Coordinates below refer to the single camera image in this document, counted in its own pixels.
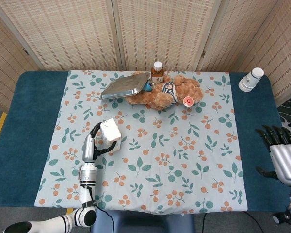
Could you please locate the tea bottle white cap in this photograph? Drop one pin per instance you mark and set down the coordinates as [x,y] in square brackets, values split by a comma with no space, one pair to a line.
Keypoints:
[157,74]

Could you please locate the white box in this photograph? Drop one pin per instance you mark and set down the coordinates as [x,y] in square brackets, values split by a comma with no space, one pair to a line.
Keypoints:
[110,132]

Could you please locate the teal blue table cover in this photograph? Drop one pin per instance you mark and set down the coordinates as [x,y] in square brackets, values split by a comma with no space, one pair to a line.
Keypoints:
[26,109]

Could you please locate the woven rattan folding screen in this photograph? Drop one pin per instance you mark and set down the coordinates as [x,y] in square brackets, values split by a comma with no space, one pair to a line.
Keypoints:
[75,36]

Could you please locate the blue padded chair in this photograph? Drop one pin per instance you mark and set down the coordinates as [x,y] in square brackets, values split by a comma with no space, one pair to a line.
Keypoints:
[148,223]

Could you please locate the white paper cup stack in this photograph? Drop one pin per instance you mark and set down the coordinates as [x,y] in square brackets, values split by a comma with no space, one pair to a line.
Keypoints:
[249,80]

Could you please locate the stainless steel tray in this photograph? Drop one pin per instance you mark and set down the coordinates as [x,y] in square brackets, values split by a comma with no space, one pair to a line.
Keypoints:
[123,86]

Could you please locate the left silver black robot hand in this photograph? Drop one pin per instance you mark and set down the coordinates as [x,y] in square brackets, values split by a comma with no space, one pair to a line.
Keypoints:
[88,150]

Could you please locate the floral tablecloth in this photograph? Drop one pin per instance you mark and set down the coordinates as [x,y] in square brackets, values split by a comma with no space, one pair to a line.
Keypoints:
[160,145]

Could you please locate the brown teddy bear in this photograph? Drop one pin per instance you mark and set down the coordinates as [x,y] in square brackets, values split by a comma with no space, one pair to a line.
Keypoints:
[160,97]

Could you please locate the red round hang tag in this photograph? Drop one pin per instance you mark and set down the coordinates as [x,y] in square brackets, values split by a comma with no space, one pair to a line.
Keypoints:
[188,101]

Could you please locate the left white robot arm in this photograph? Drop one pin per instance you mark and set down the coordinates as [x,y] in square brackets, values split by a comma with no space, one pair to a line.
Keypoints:
[87,174]

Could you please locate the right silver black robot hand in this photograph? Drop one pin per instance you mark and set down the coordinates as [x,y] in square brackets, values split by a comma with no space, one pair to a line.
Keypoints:
[286,162]

